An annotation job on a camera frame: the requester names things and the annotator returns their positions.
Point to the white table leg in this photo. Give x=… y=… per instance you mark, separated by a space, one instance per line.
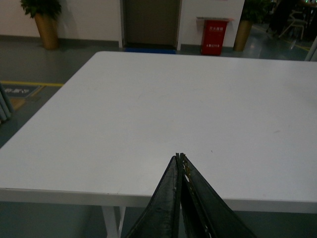
x=114 y=219

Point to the grey curtain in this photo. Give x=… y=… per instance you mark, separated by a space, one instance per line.
x=5 y=106

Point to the dark floor sign mat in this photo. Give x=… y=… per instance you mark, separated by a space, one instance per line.
x=20 y=91

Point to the potted plant gold pot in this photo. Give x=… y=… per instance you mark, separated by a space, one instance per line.
x=45 y=14
x=254 y=11

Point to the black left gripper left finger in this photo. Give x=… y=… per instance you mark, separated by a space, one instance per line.
x=160 y=218

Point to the red fire extinguisher box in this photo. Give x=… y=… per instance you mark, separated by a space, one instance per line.
x=213 y=34

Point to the grey door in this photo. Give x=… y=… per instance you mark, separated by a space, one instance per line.
x=150 y=23

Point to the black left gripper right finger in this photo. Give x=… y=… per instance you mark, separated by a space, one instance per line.
x=205 y=214

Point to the left potted plant gold pot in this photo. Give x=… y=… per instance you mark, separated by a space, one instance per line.
x=45 y=14

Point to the blue floor mat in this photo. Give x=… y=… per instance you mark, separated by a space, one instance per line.
x=149 y=50

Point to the white chair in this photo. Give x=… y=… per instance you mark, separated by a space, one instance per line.
x=294 y=22

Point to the right potted plant gold pot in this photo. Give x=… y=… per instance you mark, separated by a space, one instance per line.
x=254 y=11

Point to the seated person in black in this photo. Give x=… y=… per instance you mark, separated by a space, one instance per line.
x=282 y=13

